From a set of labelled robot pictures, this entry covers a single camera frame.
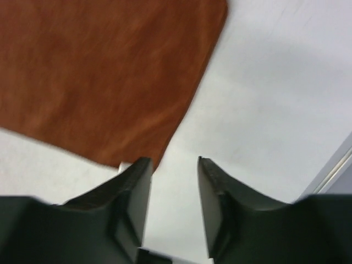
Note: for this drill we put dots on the aluminium right side rail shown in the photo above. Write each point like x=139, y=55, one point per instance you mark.
x=331, y=172

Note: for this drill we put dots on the brown towel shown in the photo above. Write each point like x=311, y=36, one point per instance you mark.
x=106, y=80

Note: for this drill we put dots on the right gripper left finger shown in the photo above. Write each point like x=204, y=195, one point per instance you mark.
x=103, y=225

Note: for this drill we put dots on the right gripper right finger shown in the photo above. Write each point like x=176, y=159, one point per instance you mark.
x=243, y=225

